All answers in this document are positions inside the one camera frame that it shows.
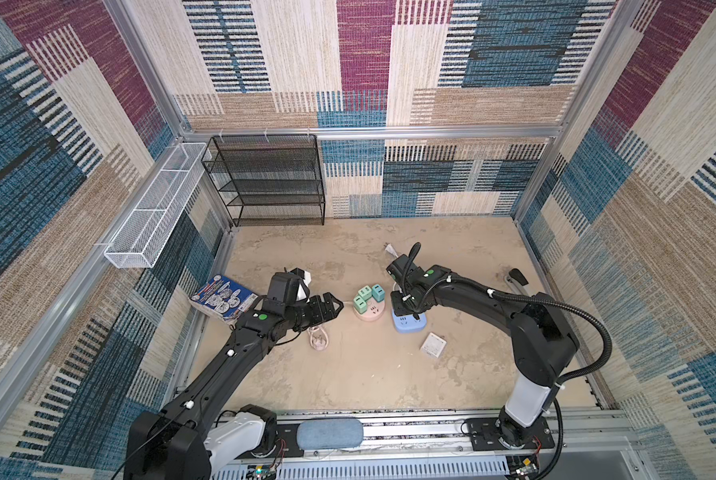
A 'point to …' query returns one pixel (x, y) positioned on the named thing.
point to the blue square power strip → (408, 324)
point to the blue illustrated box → (223, 298)
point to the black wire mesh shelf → (268, 178)
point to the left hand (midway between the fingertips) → (333, 305)
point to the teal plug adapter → (378, 292)
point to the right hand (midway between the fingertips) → (404, 311)
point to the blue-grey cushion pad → (327, 433)
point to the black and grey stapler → (516, 282)
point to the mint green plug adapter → (365, 292)
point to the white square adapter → (434, 344)
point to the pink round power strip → (374, 311)
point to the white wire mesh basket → (138, 242)
